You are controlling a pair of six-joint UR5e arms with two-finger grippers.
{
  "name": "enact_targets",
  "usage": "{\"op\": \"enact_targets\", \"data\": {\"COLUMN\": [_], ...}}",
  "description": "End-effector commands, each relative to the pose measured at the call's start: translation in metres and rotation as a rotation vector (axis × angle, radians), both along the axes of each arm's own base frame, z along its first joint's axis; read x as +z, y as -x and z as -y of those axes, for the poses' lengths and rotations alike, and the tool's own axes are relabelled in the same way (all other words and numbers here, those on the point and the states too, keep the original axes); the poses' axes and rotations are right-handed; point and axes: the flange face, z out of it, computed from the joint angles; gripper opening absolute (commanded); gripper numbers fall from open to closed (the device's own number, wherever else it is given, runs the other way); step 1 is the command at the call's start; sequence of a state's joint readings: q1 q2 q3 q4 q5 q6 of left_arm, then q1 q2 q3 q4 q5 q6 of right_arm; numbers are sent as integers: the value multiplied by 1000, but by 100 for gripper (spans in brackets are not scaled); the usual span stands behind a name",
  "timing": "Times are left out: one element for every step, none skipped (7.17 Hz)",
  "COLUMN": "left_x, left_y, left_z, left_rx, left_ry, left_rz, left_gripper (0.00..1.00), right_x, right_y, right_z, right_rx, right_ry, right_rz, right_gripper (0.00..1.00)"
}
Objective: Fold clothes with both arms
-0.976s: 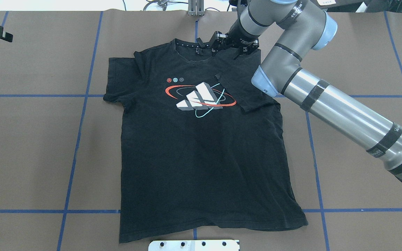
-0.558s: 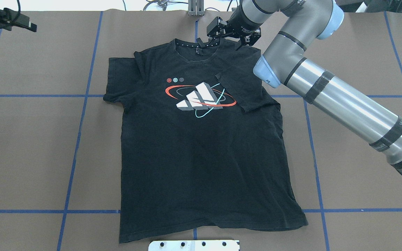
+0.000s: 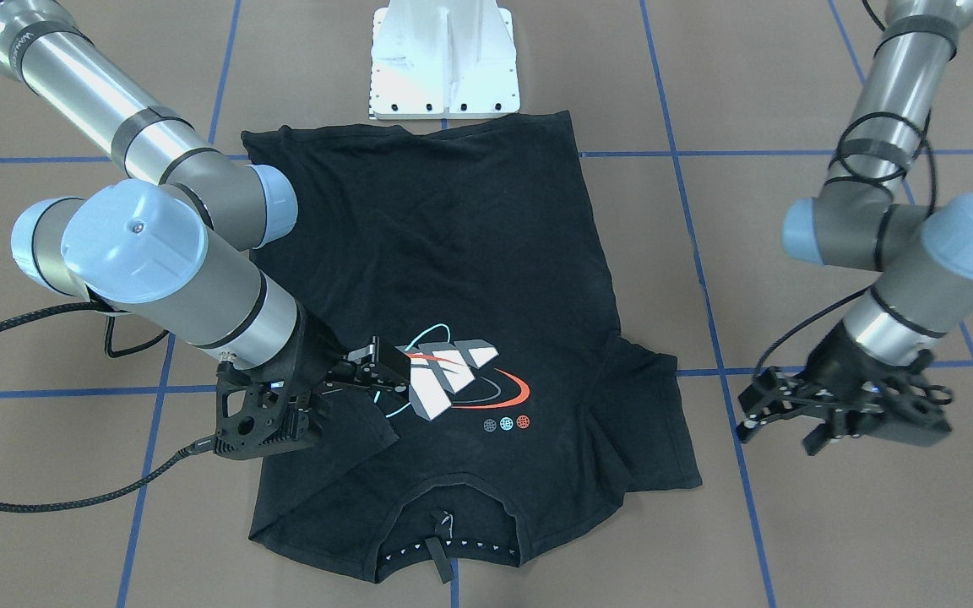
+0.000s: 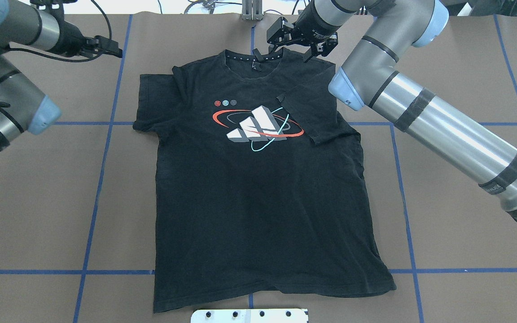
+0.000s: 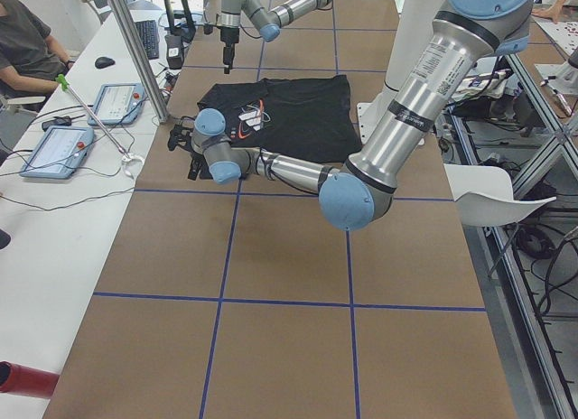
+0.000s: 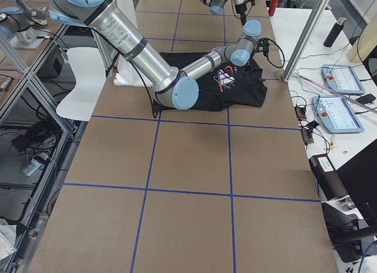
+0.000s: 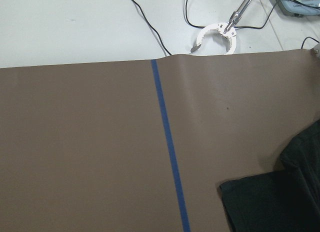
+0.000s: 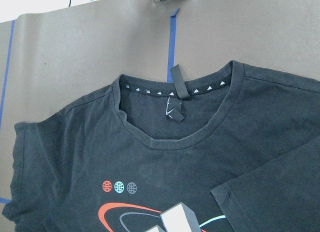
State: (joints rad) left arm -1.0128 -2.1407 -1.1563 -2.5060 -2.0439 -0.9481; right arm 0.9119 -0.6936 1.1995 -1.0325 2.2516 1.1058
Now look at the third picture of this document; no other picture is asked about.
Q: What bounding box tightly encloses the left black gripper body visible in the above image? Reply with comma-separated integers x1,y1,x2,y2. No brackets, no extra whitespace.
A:
803,323,897,413

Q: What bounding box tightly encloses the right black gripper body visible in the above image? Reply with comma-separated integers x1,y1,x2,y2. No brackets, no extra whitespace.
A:
275,312,349,413

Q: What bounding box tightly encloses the black graphic t-shirt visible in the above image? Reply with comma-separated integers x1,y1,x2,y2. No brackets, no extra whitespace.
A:
241,111,702,584

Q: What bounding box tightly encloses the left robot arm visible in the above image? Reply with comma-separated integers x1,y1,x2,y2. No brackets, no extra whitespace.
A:
735,1,973,455

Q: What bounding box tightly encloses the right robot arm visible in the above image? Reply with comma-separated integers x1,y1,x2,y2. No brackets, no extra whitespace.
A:
0,1,410,401

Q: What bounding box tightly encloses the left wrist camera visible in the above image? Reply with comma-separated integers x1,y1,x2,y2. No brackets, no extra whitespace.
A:
855,349,954,447

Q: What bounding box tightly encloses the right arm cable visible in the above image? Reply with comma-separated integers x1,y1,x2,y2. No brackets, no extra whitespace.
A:
0,304,221,514

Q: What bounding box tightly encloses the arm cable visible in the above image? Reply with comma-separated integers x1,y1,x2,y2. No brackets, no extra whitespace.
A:
753,0,939,398
0,304,221,514

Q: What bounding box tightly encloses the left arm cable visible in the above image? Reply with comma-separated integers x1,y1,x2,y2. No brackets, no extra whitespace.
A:
753,0,939,398

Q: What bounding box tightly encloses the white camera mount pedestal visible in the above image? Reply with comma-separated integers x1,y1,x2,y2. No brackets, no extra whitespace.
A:
368,1,522,121

